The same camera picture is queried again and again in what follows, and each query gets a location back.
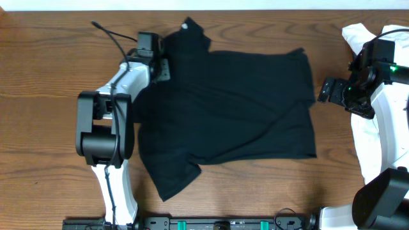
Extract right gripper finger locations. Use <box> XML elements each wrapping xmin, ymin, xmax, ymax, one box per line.
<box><xmin>328</xmin><ymin>81</ymin><xmax>348</xmax><ymax>104</ymax></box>
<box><xmin>317</xmin><ymin>77</ymin><xmax>335</xmax><ymax>103</ymax></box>

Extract black t-shirt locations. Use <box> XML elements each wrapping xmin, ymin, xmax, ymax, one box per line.
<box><xmin>134</xmin><ymin>18</ymin><xmax>316</xmax><ymax>201</ymax></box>

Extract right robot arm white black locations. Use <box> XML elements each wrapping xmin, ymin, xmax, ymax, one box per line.
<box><xmin>316</xmin><ymin>62</ymin><xmax>408</xmax><ymax>229</ymax></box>

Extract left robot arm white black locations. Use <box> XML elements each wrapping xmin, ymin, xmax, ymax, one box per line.
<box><xmin>63</xmin><ymin>59</ymin><xmax>170</xmax><ymax>229</ymax></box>

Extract white garment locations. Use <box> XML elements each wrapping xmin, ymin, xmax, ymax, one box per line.
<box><xmin>342</xmin><ymin>23</ymin><xmax>408</xmax><ymax>184</ymax></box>

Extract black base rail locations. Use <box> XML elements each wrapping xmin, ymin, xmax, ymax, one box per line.
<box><xmin>62</xmin><ymin>213</ymin><xmax>319</xmax><ymax>230</ymax></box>

